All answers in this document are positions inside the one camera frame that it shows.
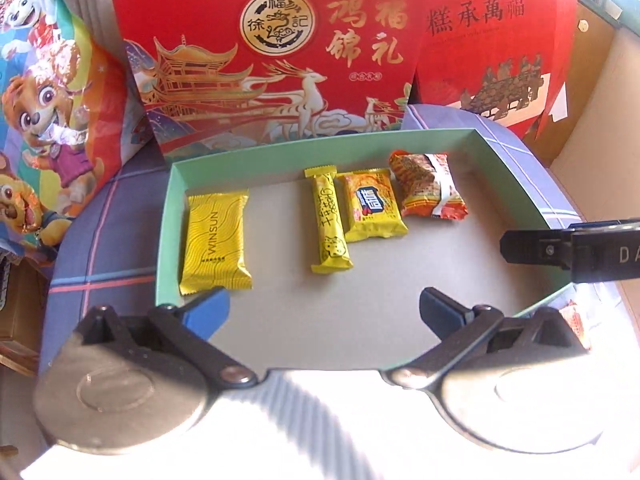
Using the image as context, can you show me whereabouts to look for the red gift bag with deer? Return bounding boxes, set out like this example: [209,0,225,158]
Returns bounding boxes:
[111,0,426,156]

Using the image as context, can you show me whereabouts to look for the brown cardboard box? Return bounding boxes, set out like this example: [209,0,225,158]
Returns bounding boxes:
[0,260,51,377]

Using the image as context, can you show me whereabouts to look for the orange snack packet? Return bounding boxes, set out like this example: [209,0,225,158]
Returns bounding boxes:
[559,300,594,354]

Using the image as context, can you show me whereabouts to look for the yellow wavy-line snack packet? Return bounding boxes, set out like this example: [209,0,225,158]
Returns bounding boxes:
[180,190,253,297]

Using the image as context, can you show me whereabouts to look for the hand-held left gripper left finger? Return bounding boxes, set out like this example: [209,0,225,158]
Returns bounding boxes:
[74,287,263,390]

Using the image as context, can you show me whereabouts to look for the dark red gift bag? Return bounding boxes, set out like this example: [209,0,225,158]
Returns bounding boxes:
[410,0,582,142]

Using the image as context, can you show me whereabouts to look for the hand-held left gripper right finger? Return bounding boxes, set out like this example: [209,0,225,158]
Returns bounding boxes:
[381,287,590,390]

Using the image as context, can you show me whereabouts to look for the green cardboard box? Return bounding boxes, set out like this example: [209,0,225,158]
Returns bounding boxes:
[154,129,583,318]

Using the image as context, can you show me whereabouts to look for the cartoon puppy snack bag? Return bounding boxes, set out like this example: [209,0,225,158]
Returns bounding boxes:
[0,0,146,266]

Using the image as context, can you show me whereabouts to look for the grey pleated curtain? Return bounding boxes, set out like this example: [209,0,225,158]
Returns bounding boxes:
[55,0,132,67]

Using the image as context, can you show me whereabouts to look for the yellow square biscuit packet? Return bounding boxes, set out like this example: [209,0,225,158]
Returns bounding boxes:
[335,169,409,243]

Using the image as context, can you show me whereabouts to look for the long yellow snack bar packet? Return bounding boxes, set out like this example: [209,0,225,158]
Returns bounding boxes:
[304,166,353,275]

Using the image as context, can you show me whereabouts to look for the orange-red clear snack packet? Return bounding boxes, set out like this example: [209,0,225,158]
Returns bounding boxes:
[389,150,469,221]

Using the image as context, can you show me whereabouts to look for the light wooden board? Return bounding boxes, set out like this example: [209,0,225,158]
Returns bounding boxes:
[530,0,640,311]

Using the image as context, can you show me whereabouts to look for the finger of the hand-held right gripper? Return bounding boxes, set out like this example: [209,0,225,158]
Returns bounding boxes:
[500,227,574,267]

